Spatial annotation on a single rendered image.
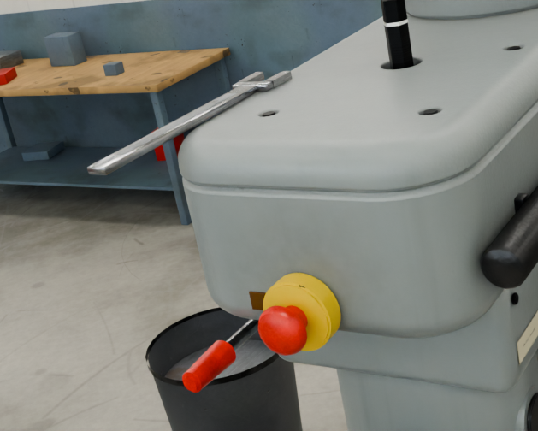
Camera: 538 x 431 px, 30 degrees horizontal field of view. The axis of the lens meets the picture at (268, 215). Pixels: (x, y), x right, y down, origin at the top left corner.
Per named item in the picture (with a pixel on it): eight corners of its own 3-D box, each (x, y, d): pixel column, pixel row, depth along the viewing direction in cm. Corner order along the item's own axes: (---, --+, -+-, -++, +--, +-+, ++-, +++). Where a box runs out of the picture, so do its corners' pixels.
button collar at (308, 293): (335, 357, 75) (322, 286, 73) (269, 347, 79) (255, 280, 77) (347, 343, 77) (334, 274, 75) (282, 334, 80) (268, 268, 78)
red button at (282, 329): (303, 364, 73) (292, 316, 72) (257, 357, 76) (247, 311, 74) (323, 341, 76) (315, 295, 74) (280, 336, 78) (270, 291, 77)
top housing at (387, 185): (470, 359, 71) (443, 151, 66) (184, 321, 86) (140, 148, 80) (629, 134, 107) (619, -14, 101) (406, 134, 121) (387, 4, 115)
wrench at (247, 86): (115, 177, 74) (113, 167, 74) (79, 174, 76) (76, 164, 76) (292, 78, 92) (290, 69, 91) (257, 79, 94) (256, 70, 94)
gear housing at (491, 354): (517, 403, 83) (505, 297, 79) (271, 365, 96) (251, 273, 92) (617, 233, 108) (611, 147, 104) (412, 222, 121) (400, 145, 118)
